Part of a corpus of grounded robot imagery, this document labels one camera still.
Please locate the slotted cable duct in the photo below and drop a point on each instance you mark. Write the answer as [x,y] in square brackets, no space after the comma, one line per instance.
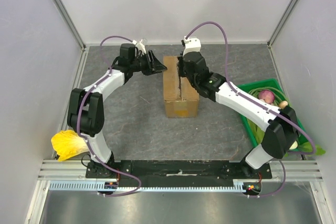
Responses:
[67,185]

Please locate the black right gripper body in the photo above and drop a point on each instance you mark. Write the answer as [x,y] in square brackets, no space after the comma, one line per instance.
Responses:
[182,67]

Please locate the brown cardboard express box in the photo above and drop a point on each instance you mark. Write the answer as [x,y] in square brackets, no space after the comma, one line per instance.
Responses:
[180,99]

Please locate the yellow napa cabbage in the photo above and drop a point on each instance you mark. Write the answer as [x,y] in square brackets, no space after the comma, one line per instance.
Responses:
[68,144]

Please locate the purple onion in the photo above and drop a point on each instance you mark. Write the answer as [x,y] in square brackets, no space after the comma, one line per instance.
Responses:
[267,96]

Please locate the brown mushroom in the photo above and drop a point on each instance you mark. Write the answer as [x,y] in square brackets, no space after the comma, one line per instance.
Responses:
[283,104]

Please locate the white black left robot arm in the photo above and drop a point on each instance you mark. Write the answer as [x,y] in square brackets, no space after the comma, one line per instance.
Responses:
[86,106]

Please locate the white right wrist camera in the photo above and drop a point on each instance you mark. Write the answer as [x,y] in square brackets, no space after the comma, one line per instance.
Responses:
[192,44]

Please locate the aluminium frame rail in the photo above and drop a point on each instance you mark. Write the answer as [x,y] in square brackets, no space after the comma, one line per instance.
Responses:
[291,171]

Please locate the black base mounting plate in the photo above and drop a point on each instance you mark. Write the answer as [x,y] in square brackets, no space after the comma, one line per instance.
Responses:
[226,169]

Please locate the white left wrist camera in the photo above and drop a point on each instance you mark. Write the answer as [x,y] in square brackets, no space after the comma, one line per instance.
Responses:
[140,45]

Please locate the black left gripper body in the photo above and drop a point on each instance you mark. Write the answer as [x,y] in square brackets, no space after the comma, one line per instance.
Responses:
[142,64]

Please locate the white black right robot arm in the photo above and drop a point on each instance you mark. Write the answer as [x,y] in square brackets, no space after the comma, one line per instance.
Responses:
[279,125]

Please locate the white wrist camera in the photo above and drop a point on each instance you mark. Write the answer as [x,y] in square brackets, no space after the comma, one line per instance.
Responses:
[192,44]
[140,45]

